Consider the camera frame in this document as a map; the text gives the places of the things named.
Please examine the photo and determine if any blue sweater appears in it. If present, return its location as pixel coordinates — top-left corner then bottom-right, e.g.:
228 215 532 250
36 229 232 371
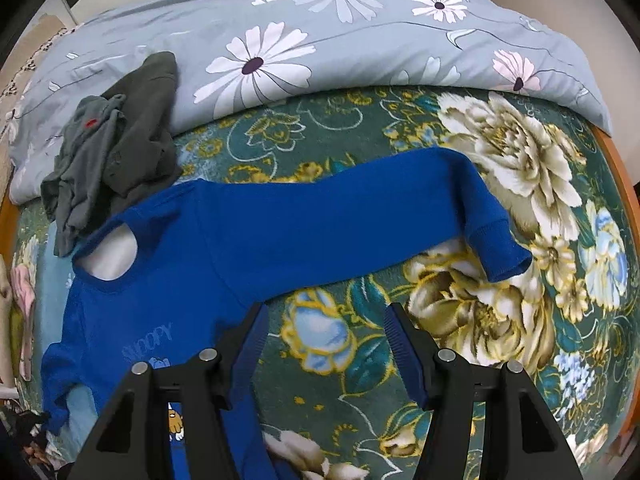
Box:
40 148 534 480

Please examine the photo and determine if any green floral blanket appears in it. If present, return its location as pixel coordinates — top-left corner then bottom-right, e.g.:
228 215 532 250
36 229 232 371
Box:
10 85 632 480

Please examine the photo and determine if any grey floral duvet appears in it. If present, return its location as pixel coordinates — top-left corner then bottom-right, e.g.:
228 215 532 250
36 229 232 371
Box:
7 0 614 206

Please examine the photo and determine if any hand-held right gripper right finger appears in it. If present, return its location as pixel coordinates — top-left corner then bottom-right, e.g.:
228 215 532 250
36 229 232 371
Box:
384 302 586 480

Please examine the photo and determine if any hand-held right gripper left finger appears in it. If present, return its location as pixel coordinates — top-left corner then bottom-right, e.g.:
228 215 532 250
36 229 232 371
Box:
64 303 270 480

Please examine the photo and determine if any grey-green crumpled garment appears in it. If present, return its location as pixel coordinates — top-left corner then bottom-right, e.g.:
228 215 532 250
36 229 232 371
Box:
41 51 184 258

